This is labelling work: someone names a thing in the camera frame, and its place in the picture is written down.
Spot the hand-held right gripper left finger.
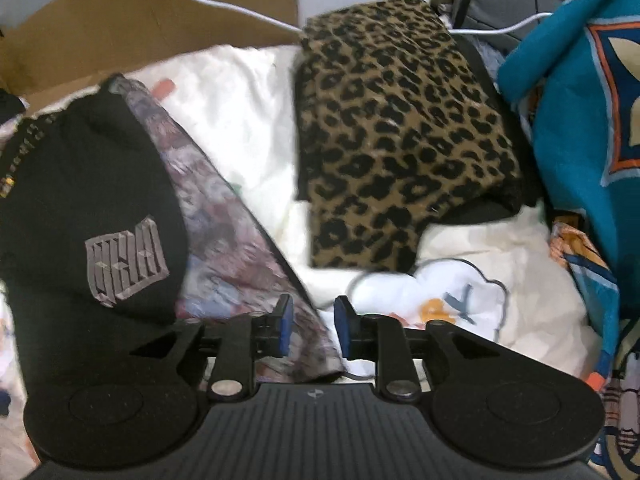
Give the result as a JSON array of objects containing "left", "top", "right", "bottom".
[{"left": 129, "top": 294, "right": 294, "bottom": 403}]

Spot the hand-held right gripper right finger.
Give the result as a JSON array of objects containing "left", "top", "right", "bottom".
[{"left": 334, "top": 295, "right": 501, "bottom": 403}]

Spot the black jacket with patterned lining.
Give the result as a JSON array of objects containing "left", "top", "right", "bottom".
[{"left": 0, "top": 74, "right": 343, "bottom": 386}]

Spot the leopard print cloth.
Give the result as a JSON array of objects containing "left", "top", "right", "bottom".
[{"left": 292, "top": 0, "right": 543, "bottom": 273}]

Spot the cream bear printed blanket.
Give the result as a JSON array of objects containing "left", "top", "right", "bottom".
[{"left": 0, "top": 42, "right": 601, "bottom": 480}]

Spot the teal printed cloth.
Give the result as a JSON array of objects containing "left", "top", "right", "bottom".
[{"left": 497, "top": 0, "right": 640, "bottom": 480}]

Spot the brown cardboard sheet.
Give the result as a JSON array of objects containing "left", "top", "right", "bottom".
[{"left": 0, "top": 0, "right": 301, "bottom": 111}]

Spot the black cloth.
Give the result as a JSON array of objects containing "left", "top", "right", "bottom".
[{"left": 0, "top": 87, "right": 27, "bottom": 117}]

